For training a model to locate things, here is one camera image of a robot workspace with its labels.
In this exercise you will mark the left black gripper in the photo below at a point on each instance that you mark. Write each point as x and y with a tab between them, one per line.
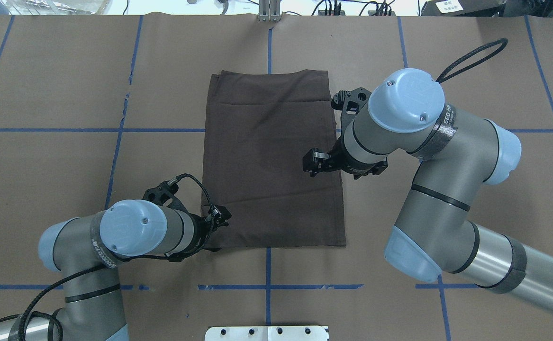
202	231

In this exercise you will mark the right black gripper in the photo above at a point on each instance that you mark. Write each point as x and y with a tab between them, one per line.
338	158

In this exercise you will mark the dark brown t-shirt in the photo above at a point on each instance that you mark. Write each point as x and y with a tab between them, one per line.
258	128

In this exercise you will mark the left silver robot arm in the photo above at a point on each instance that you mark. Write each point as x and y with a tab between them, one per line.
87	303

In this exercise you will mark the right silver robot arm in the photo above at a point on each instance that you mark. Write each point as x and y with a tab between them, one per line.
458	153

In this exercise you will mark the aluminium frame post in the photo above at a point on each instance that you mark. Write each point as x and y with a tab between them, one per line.
269	10

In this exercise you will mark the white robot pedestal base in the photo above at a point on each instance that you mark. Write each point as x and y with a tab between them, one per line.
268	333

